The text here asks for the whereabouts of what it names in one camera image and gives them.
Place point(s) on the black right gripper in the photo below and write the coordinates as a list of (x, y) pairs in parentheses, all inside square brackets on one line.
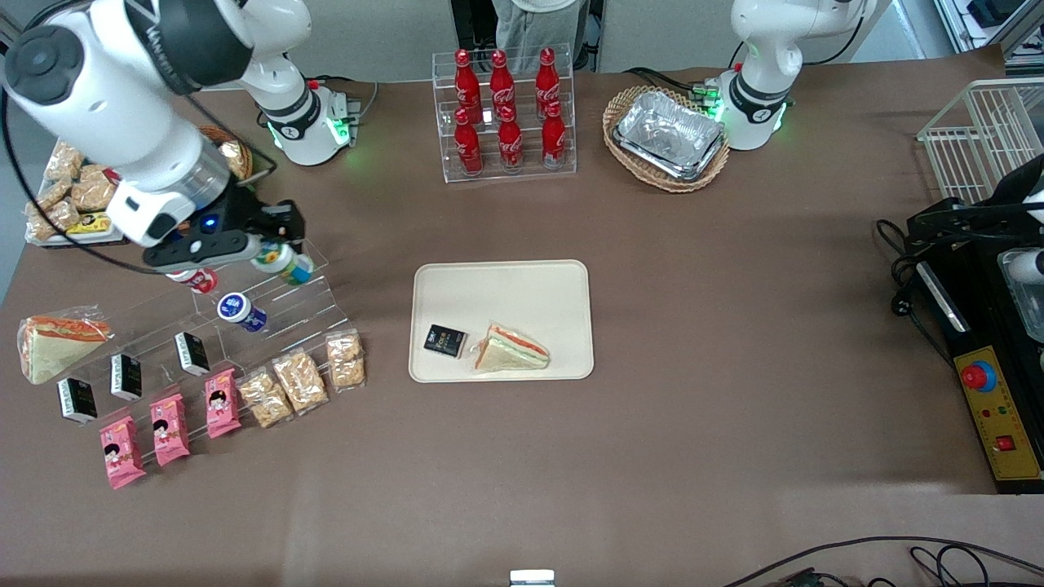
[(241, 214)]

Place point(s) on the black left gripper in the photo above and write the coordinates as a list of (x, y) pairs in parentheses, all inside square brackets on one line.
[(1012, 186)]

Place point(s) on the green gum bottle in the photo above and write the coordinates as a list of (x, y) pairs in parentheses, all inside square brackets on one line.
[(287, 266)]

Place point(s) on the triangle sandwich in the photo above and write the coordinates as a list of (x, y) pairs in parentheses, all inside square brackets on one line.
[(57, 346), (510, 352)]

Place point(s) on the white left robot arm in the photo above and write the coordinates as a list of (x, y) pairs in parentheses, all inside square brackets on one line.
[(763, 49)]

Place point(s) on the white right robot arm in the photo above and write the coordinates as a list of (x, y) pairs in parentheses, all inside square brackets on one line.
[(122, 98)]

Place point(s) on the blue gum bottle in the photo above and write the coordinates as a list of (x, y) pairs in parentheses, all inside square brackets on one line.
[(241, 311)]

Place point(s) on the red gum bottle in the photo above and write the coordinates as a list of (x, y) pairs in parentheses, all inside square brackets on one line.
[(196, 280)]

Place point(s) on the white plastic snack tray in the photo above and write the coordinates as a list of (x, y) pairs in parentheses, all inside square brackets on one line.
[(57, 240)]

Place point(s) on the cream plastic tray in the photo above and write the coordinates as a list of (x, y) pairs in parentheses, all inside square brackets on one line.
[(522, 293)]

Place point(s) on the tan wicker foil-tray basket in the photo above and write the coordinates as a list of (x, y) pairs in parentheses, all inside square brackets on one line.
[(620, 106)]

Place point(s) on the brown wicker snack basket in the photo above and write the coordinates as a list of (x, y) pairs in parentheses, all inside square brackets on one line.
[(245, 175)]

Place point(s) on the clear-wrapped nut snack bag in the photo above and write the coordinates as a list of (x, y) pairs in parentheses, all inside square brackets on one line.
[(64, 161), (94, 191), (50, 214), (235, 156)]

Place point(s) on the clear acrylic stepped stand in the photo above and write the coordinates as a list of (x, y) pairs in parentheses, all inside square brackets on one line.
[(277, 326)]

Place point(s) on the black machine yellow panel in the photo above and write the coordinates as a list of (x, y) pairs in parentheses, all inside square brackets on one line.
[(979, 326)]

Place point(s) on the clear-wrapped nut bar pack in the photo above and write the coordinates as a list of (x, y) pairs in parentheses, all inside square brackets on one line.
[(346, 360), (300, 381), (265, 399)]

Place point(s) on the red emergency stop button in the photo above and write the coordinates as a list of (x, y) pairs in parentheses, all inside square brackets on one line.
[(977, 377)]

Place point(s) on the black white small box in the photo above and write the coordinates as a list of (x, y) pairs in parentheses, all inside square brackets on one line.
[(126, 377), (77, 400), (192, 354)]

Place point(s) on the pink snack pack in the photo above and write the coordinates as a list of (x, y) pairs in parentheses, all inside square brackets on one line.
[(122, 452), (223, 403), (170, 430)]

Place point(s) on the black gold-print small box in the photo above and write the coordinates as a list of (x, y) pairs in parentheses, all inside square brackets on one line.
[(445, 342)]

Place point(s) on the yellow snack packet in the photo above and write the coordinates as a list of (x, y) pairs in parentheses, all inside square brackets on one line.
[(90, 225)]

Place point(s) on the red cola bottle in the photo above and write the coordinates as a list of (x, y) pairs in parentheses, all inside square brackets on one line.
[(468, 147), (547, 77), (510, 143), (554, 139), (466, 81), (502, 81)]

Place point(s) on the grey equipment rack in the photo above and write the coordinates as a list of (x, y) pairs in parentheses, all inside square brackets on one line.
[(987, 20)]

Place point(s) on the clear acrylic bottle rack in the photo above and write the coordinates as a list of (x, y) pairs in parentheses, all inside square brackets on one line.
[(528, 175)]

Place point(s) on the stacked aluminium foil trays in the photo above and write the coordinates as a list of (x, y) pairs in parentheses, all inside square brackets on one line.
[(669, 134)]

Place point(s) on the person in white sweater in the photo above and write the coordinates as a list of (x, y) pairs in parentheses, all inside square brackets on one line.
[(538, 33)]

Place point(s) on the small silver metal block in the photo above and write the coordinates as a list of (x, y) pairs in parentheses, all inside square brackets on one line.
[(532, 578)]

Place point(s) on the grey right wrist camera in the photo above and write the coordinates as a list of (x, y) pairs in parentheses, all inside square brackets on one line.
[(204, 250)]

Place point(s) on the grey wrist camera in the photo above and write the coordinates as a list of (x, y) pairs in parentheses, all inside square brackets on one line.
[(1032, 265), (204, 250)]

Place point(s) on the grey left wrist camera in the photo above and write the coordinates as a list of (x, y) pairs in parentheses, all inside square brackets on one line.
[(1032, 265)]

